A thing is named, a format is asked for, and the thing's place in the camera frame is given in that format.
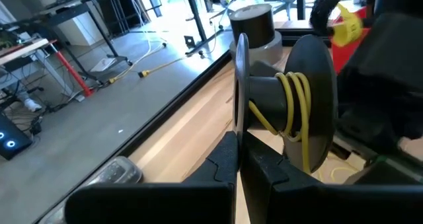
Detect clear plastic bit case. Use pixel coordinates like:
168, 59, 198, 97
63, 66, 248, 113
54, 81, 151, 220
42, 155, 144, 224

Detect wooden top desk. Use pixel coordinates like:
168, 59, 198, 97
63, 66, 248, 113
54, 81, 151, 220
0, 38, 58, 67

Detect black metal table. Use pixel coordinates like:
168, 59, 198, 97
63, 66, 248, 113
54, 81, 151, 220
42, 0, 134, 67

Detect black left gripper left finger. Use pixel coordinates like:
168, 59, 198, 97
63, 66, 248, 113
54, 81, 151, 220
64, 131, 239, 224

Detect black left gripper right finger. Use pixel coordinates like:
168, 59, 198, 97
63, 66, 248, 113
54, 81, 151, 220
240, 131, 423, 224

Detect grey tape roll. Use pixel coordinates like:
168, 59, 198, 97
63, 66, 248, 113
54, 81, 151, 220
229, 30, 284, 67

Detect yellow extension cord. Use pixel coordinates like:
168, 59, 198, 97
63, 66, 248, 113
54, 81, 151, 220
108, 42, 219, 85

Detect computer tower glowing rings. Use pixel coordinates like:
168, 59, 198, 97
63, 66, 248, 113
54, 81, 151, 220
0, 112, 34, 161

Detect black desk frame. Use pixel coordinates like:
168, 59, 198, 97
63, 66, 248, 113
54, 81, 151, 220
159, 0, 226, 56

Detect red desk leg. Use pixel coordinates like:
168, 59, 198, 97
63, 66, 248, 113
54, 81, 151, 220
54, 50, 95, 98

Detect black plastic spool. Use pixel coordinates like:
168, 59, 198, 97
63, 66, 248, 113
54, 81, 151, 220
231, 32, 339, 174

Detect red plastic bin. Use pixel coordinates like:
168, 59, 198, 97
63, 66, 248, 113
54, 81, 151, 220
330, 5, 373, 75

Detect black aluminium table frame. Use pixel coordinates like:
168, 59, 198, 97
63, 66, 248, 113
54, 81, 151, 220
32, 19, 331, 224

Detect black tape roll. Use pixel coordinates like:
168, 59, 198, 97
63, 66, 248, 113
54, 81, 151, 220
228, 3, 276, 50

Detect yellow cable tag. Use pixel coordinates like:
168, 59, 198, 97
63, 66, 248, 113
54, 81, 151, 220
331, 3, 364, 48

